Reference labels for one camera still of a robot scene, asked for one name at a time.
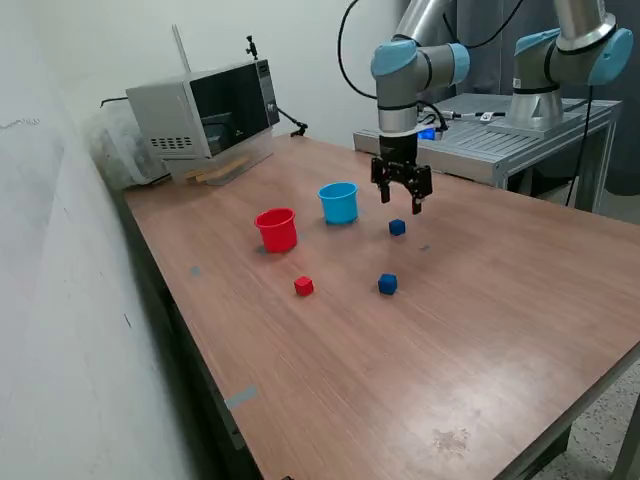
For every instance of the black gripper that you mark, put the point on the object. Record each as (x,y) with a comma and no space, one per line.
(398,147)

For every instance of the blue cube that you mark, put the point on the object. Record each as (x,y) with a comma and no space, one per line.
(387,284)
(397,228)

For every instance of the red cube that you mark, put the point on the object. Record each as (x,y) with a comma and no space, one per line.
(303,286)

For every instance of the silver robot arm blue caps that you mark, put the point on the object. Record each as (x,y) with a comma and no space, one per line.
(397,100)

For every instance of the aluminium robot base platform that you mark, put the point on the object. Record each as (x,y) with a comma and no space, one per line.
(465,145)

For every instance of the blue plastic cup bin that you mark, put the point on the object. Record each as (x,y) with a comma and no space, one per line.
(340,207)

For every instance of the red plastic cup bin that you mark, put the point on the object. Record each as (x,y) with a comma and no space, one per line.
(277,235)

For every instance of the small white tag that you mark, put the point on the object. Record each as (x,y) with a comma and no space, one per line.
(486,116)

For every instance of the clear acrylic microwave stand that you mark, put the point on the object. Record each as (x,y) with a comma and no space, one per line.
(252,152)

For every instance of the wooden strip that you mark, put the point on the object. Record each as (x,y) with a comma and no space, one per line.
(212,174)
(225,164)

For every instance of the grey-blue tape piece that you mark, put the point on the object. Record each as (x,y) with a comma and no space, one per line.
(194,271)
(241,397)

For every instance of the silver microwave black door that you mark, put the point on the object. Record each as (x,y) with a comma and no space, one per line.
(165,115)

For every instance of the white thin rod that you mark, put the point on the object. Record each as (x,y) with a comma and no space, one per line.
(181,47)

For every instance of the clear plastic bag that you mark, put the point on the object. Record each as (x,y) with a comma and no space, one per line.
(115,150)

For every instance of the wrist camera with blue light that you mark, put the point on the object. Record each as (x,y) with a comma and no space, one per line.
(429,133)

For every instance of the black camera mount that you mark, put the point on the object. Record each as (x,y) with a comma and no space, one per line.
(251,48)

